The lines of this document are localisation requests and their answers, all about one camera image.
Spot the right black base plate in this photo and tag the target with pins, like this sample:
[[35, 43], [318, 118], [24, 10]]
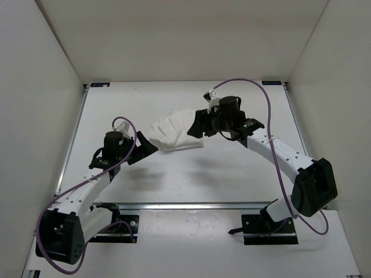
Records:
[[259, 232]]

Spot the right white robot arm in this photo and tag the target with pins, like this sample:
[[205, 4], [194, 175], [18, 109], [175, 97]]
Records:
[[313, 180]]

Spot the white pleated skirt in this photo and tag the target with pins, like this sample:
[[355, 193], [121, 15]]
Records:
[[170, 133]]

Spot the blue corner label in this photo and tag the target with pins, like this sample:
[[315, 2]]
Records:
[[271, 83], [100, 84]]

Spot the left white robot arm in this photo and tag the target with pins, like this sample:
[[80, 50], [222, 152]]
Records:
[[74, 217]]

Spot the right blue corner label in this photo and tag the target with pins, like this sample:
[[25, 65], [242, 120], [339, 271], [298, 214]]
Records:
[[271, 83]]

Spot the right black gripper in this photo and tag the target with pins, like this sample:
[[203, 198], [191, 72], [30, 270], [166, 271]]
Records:
[[201, 124]]

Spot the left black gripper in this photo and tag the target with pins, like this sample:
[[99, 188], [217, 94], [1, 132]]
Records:
[[145, 149]]

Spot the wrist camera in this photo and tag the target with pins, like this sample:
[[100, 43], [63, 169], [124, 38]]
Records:
[[123, 128], [212, 98]]

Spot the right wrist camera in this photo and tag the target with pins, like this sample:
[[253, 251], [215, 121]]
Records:
[[212, 98]]

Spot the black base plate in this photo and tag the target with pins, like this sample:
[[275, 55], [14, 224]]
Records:
[[259, 232], [124, 231]]

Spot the left blue corner label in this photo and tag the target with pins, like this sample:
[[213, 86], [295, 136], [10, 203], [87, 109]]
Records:
[[100, 84]]

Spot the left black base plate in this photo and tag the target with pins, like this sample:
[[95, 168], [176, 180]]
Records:
[[124, 231]]

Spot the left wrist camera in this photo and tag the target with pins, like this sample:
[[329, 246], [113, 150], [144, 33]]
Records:
[[123, 128]]

